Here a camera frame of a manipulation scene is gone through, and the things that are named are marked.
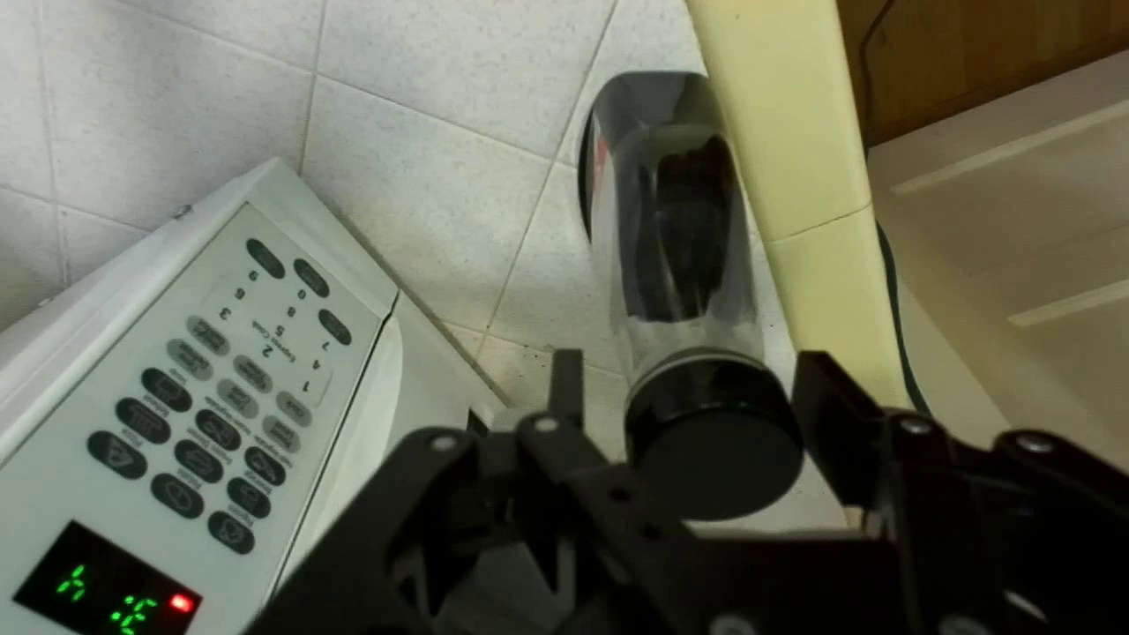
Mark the silver bottle with black cap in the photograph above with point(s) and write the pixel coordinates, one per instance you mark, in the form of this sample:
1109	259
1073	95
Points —
679	265

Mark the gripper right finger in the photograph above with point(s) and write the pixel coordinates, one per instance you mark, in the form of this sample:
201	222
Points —
935	494

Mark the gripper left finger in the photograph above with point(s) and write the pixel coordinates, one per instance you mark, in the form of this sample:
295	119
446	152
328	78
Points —
564	476

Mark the cream cabinet door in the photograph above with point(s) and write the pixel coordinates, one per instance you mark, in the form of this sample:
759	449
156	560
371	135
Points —
1014	220

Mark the white microwave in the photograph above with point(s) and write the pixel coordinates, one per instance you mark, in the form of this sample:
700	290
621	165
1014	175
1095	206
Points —
176	370

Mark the cream pipe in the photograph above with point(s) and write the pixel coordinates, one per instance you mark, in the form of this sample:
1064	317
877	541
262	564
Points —
785	132

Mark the brown wooden panel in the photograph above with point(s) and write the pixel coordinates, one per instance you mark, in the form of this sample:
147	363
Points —
970	53

